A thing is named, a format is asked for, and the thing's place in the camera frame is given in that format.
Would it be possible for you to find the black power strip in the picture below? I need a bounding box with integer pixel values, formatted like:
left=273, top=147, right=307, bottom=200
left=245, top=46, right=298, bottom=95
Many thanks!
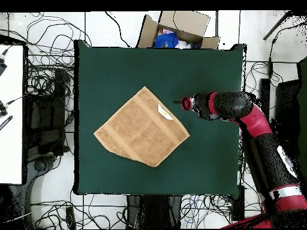
left=65, top=206, right=77, bottom=230

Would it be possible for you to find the pink garment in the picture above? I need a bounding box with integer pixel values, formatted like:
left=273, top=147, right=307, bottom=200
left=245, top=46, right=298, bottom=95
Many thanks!
left=156, top=28, right=174, bottom=36

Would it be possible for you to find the bright blue garment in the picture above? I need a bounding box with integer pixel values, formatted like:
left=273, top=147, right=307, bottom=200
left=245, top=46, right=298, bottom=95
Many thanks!
left=153, top=32, right=180, bottom=49

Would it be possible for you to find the black monitor stand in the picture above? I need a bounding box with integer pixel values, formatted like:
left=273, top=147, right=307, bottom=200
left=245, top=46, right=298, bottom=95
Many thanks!
left=258, top=77, right=303, bottom=154

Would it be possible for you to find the black slanted bar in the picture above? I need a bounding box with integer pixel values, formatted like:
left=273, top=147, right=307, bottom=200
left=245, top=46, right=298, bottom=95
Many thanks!
left=262, top=10, right=294, bottom=41

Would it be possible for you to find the black camera with cable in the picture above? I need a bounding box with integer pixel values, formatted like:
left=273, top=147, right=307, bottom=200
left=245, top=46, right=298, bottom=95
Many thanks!
left=0, top=56, right=8, bottom=77

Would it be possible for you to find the white side table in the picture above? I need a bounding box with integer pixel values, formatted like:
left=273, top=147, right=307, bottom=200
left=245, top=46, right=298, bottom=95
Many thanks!
left=0, top=44, right=25, bottom=185

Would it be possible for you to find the black rectangular box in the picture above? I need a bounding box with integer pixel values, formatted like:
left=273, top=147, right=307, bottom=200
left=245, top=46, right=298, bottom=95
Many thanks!
left=231, top=185, right=246, bottom=221

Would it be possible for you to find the black slotted strip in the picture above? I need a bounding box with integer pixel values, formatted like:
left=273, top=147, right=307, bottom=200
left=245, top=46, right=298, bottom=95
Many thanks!
left=0, top=115, right=13, bottom=131

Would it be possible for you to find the long black cable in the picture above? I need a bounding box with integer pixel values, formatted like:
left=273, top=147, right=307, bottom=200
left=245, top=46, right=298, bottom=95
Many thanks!
left=104, top=11, right=131, bottom=48

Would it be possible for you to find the white garment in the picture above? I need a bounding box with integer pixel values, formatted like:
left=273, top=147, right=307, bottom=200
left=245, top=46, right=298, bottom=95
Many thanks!
left=174, top=40, right=194, bottom=50

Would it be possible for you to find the small black device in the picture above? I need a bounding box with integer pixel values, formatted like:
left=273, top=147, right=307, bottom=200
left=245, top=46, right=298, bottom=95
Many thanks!
left=0, top=99, right=9, bottom=118

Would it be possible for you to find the black cable with plug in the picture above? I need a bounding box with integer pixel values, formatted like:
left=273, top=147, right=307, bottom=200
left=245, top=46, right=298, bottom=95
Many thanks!
left=267, top=22, right=307, bottom=78

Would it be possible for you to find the orange terry towel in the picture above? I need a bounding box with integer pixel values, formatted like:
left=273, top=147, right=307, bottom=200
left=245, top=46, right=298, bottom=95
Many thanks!
left=93, top=86, right=191, bottom=168

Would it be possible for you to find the grey round base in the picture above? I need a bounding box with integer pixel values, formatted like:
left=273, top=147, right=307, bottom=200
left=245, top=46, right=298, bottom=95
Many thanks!
left=25, top=155, right=61, bottom=187

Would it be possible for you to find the brown cardboard box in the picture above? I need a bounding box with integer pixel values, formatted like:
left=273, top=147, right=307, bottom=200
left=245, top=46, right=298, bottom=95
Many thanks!
left=136, top=10, right=220, bottom=50

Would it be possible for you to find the blue and black cable tangle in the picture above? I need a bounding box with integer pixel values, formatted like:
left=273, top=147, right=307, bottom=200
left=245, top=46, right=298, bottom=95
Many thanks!
left=179, top=194, right=233, bottom=228

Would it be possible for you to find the dark green table cloth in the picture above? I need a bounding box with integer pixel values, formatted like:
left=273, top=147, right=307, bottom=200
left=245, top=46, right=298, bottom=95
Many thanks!
left=74, top=39, right=246, bottom=196

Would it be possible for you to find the black equipment stand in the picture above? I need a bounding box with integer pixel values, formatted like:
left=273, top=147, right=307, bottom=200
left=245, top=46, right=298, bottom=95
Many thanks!
left=25, top=68, right=67, bottom=158

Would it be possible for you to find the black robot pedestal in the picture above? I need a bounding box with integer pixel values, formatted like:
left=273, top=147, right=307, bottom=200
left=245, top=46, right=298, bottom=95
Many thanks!
left=125, top=195, right=183, bottom=229

